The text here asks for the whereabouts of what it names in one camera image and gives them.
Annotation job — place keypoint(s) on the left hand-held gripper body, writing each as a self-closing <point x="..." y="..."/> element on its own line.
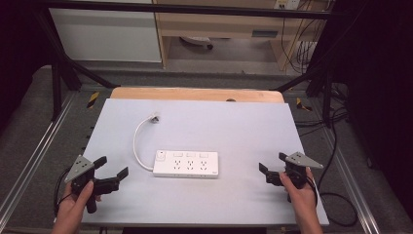
<point x="80" y="167"/>

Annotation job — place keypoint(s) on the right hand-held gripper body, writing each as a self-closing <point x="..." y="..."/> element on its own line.
<point x="297" y="170"/>

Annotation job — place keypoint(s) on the person's right hand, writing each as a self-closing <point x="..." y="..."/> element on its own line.
<point x="300" y="200"/>

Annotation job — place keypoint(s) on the person's left hand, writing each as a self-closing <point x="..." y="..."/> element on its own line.
<point x="73" y="208"/>

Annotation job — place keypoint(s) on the yellow black floor tape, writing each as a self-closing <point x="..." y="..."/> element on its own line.
<point x="303" y="104"/>
<point x="93" y="99"/>

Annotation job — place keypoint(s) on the white power plug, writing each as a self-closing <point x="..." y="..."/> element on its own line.
<point x="155" y="118"/>

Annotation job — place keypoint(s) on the white power strip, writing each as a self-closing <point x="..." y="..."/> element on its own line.
<point x="186" y="164"/>

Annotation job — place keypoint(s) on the wooden table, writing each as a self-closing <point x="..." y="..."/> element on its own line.
<point x="195" y="94"/>

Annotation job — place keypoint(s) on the dark curtain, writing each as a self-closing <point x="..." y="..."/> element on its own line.
<point x="380" y="97"/>
<point x="19" y="55"/>

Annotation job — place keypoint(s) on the white cabinet panel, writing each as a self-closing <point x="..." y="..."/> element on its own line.
<point x="107" y="35"/>

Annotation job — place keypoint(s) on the office chair base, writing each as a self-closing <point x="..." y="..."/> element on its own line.
<point x="198" y="41"/>

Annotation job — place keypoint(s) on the light wooden desk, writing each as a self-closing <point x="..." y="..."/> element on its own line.
<point x="224" y="24"/>

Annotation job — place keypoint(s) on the aluminium floor rail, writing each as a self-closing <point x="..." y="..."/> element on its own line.
<point x="35" y="152"/>
<point x="352" y="182"/>

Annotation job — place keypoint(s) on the black metal frame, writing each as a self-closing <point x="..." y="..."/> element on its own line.
<point x="58" y="74"/>

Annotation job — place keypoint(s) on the white wall socket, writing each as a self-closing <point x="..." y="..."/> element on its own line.
<point x="287" y="4"/>

